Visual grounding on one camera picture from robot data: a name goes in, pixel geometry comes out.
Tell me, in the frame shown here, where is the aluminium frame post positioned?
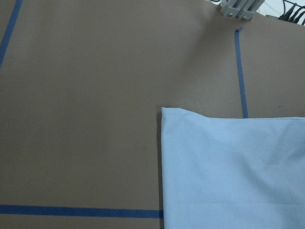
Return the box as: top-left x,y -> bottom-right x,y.
220,0 -> 265,21

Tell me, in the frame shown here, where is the light blue t-shirt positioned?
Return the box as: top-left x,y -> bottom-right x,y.
161,108 -> 305,229

